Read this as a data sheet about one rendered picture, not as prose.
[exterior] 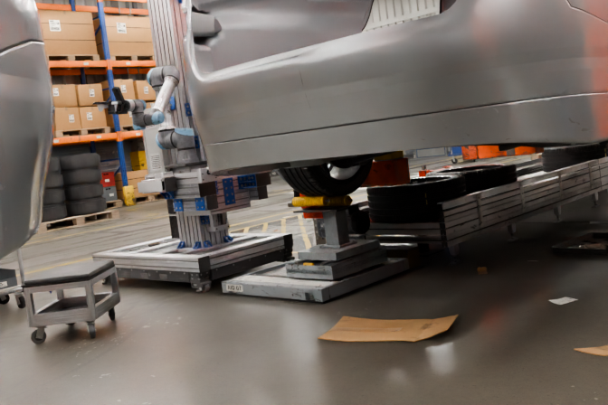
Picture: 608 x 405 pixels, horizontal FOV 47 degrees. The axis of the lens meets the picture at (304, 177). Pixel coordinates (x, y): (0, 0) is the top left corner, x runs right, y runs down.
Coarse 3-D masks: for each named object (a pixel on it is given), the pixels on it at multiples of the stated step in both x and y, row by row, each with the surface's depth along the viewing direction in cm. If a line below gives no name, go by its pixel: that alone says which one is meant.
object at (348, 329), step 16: (352, 320) 322; (368, 320) 320; (384, 320) 317; (400, 320) 314; (416, 320) 310; (432, 320) 306; (448, 320) 297; (320, 336) 302; (336, 336) 301; (352, 336) 299; (368, 336) 296; (384, 336) 292; (400, 336) 289; (416, 336) 287
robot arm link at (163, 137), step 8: (152, 72) 453; (160, 72) 449; (152, 80) 453; (160, 80) 451; (152, 88) 455; (160, 88) 452; (168, 104) 456; (168, 112) 456; (168, 120) 455; (160, 128) 455; (168, 128) 454; (160, 136) 455; (168, 136) 452; (160, 144) 456; (168, 144) 453
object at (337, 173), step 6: (324, 168) 418; (336, 168) 427; (342, 168) 423; (348, 168) 419; (354, 168) 415; (360, 168) 413; (324, 174) 390; (330, 174) 422; (336, 174) 420; (342, 174) 416; (348, 174) 412; (354, 174) 408; (336, 180) 396; (342, 180) 401; (348, 180) 404
